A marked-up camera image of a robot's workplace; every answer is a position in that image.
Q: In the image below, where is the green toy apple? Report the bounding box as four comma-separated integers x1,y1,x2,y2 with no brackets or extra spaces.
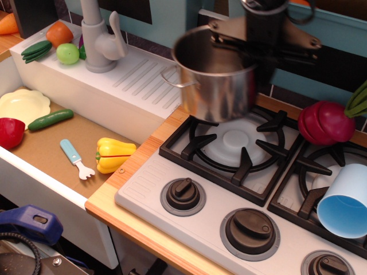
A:
56,43,80,65

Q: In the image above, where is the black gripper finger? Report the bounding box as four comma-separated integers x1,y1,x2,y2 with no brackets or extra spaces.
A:
255,56,278,86
210,34,252,57

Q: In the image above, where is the white toy sink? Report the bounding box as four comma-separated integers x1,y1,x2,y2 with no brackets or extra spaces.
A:
1,31,181,269

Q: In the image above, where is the stainless steel pot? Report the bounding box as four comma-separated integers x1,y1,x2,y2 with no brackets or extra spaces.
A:
161,26,258,123

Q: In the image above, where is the light blue plastic cup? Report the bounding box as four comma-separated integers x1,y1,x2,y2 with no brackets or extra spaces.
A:
317,163,366,239

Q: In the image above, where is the orange toy carrot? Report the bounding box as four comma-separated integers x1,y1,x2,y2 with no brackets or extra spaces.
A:
0,13,19,35

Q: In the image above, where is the right stove knob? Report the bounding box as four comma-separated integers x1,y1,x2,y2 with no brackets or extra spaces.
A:
300,250,356,275

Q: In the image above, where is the grey toy stove top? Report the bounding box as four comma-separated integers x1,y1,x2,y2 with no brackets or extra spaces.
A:
114,105,367,275

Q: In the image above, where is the large middle stove knob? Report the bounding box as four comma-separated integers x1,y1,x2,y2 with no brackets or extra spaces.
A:
220,208,280,262

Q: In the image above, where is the orange toy vegetable piece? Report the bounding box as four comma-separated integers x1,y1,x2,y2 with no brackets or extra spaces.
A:
46,21,74,48

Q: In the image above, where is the blue handled toy fork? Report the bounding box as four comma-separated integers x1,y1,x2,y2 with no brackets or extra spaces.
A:
60,139,95,180

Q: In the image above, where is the red toy radish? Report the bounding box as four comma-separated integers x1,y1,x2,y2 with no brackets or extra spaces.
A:
298,82,366,146

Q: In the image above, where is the small left stove knob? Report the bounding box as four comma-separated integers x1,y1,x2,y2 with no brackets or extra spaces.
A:
160,178,206,217

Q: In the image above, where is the purple toy eggplant piece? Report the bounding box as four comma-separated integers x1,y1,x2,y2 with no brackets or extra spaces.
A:
79,35,87,60

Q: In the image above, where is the left black burner grate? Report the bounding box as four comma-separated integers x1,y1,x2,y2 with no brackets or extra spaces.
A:
159,107,303,206

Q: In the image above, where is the right black burner grate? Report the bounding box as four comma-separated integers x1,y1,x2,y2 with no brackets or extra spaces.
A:
268,142,366,258

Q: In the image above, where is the red toy pepper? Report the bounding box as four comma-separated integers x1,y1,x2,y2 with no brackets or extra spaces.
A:
1,117,25,150

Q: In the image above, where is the cream scalloped toy plate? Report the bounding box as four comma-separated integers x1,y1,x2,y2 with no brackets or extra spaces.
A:
1,89,50,130

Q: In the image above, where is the teal toy microwave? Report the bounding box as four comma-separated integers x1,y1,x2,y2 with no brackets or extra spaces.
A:
259,9,366,107

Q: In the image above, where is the yellow toy bell pepper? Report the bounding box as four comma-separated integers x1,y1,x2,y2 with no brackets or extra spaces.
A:
95,137,137,174

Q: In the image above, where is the blue clamp tool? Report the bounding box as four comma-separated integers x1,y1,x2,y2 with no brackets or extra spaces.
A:
1,205,64,246

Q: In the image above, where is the black burner grate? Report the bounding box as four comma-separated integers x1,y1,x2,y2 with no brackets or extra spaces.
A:
159,107,303,206
268,142,366,258

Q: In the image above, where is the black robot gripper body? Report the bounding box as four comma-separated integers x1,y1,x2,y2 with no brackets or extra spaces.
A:
209,1,321,62

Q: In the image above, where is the green toy cucumber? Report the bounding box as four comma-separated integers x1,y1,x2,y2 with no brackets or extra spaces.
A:
28,109,74,131

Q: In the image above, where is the grey toy faucet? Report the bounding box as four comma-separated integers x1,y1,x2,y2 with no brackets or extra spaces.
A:
81,0,128,73

